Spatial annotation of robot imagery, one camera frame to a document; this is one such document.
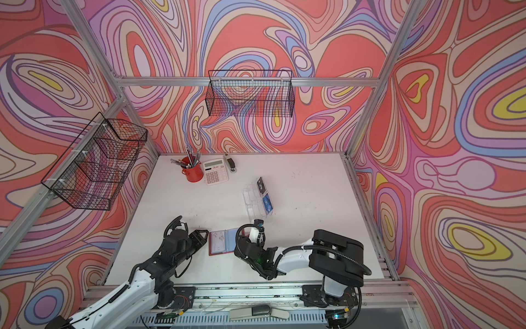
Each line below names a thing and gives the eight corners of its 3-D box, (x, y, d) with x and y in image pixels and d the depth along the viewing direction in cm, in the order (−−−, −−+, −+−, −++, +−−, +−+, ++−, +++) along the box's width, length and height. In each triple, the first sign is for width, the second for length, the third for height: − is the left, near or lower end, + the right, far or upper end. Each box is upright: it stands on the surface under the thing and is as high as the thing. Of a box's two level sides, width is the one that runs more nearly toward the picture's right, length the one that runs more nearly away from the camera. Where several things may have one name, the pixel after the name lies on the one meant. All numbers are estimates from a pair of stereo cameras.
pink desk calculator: (207, 186, 108) (205, 181, 105) (203, 167, 116) (201, 162, 113) (229, 180, 110) (228, 175, 107) (224, 162, 119) (223, 157, 115)
